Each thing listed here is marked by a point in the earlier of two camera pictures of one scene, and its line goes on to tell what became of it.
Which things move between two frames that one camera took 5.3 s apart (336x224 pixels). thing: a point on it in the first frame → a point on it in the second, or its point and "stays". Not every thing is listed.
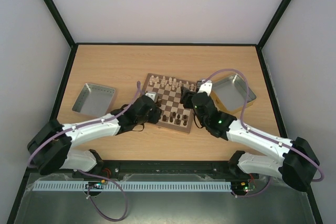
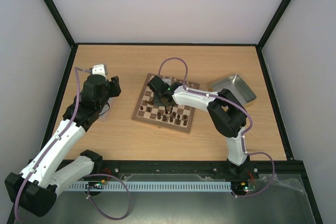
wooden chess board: [174, 115] stays
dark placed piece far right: [185, 122] stays
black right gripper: [187, 98] → [159, 98]
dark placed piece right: [178, 121] stays
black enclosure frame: [74, 46] stays
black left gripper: [155, 118] → [115, 84]
